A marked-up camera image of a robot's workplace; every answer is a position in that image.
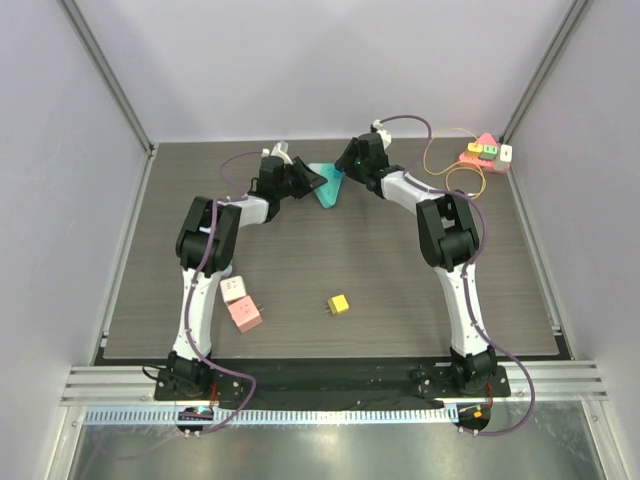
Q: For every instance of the pink triangular power strip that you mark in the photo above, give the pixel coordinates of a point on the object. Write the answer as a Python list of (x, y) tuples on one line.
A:
[(492, 166)]

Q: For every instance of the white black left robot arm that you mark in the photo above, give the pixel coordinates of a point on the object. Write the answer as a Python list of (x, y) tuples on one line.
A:
[(205, 248)]

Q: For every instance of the white cube socket adapter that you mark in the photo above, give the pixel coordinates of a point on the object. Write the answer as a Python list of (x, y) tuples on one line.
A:
[(232, 289)]

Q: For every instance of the aluminium frame post right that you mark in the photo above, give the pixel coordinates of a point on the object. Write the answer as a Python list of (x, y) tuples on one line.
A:
[(559, 41)]

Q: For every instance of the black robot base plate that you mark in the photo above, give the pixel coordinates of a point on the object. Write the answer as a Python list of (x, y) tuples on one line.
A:
[(433, 377)]

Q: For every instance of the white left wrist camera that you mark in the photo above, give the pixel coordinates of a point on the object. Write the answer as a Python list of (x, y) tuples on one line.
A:
[(280, 150)]

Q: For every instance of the green charger plug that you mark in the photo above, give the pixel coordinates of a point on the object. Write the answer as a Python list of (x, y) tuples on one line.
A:
[(490, 153)]

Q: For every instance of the aluminium frame post left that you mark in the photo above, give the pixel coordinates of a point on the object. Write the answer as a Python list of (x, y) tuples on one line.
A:
[(102, 65)]

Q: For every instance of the aluminium frame post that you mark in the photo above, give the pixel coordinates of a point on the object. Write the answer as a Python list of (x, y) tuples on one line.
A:
[(102, 65), (559, 41)]

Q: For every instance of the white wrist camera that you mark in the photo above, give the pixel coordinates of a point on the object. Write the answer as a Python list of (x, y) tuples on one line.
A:
[(378, 128), (280, 150)]

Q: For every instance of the aluminium frame rail front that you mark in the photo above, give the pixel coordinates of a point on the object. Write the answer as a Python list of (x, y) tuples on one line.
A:
[(544, 380)]

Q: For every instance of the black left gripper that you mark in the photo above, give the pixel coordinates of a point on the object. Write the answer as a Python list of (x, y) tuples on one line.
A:
[(307, 180)]

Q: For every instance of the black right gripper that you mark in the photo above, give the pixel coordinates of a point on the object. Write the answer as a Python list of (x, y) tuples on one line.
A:
[(353, 154)]

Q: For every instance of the yellow plug adapter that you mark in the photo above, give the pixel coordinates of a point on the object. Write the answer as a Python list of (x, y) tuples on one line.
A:
[(337, 305)]

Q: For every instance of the white charger plug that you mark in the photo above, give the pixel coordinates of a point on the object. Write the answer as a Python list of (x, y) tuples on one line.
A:
[(505, 153)]

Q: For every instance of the yellow charger plug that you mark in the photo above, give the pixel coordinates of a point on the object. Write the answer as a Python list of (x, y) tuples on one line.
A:
[(474, 149)]

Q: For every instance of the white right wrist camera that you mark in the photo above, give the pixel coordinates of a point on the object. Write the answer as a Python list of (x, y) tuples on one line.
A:
[(378, 128)]

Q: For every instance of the pink cube socket adapter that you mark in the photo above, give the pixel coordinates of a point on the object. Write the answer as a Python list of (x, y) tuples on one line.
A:
[(245, 314)]

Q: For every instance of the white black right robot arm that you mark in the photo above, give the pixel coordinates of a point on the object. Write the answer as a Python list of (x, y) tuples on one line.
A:
[(449, 243)]

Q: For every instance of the teal triangular power strip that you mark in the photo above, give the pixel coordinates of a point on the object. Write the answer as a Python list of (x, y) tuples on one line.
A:
[(327, 194)]

